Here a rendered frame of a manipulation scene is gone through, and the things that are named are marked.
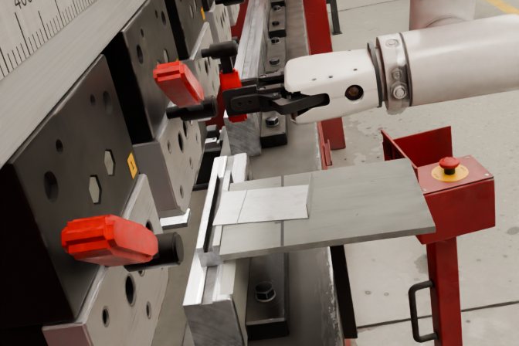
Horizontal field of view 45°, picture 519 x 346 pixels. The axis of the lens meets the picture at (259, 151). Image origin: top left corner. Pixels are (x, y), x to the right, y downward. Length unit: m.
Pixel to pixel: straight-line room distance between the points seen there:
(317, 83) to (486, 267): 1.74
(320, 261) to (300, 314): 0.12
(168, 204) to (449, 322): 1.15
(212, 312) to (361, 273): 1.61
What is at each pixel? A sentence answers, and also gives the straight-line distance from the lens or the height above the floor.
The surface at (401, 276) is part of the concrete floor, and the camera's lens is 2.32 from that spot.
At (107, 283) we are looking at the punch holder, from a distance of 0.35.
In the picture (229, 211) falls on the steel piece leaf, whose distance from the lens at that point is 0.87.
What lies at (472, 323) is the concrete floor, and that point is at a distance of 2.14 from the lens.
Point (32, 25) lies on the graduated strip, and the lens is 0.32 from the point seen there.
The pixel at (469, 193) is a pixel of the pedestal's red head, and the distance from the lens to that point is 1.31.
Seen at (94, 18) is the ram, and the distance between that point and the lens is 0.41.
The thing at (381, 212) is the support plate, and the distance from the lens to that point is 0.81.
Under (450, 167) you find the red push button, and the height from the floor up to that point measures 0.80.
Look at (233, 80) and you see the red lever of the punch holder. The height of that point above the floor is 1.21.
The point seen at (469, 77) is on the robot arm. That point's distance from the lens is 0.71.
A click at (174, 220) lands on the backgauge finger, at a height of 1.00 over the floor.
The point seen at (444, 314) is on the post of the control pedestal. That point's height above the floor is 0.40.
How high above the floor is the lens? 1.44
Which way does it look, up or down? 25 degrees down
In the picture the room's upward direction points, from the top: 12 degrees counter-clockwise
